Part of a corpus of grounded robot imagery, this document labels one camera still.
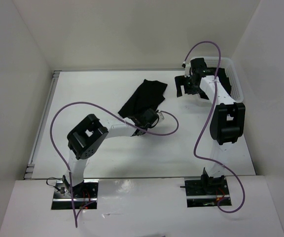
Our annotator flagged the black skirt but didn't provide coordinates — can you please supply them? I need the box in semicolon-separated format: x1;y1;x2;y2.
118;79;168;120

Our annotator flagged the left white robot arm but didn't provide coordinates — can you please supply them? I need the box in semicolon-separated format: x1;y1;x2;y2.
63;109;164;198

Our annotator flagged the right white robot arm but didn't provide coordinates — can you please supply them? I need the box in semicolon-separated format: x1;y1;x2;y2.
175;57;246;195

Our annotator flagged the black folded skirts stack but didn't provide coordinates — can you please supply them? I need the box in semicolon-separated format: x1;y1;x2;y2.
217;68;232;95

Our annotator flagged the white plastic basket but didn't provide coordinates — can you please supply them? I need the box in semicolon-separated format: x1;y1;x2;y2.
190;56;244;103

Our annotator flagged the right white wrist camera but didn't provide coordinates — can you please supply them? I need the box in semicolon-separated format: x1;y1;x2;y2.
182;61;192;77

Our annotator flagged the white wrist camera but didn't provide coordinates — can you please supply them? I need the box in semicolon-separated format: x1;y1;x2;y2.
156;110;165;123
182;61;192;77

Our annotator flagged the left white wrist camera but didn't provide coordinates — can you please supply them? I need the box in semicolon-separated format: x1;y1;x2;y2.
156;110;165;123

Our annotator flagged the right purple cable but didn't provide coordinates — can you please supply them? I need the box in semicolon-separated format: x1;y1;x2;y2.
181;40;246;213

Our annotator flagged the purple cable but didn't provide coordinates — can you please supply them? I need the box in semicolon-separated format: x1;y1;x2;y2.
181;40;246;213
50;101;179;228

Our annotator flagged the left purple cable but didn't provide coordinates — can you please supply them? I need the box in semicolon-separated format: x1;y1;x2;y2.
50;101;179;228

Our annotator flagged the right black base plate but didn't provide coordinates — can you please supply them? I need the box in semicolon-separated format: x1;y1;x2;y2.
180;179;232;208

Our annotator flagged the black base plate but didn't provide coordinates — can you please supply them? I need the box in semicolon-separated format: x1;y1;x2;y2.
180;179;232;208
46;177;99;210

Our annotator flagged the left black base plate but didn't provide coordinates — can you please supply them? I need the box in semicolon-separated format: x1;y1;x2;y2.
46;177;99;210

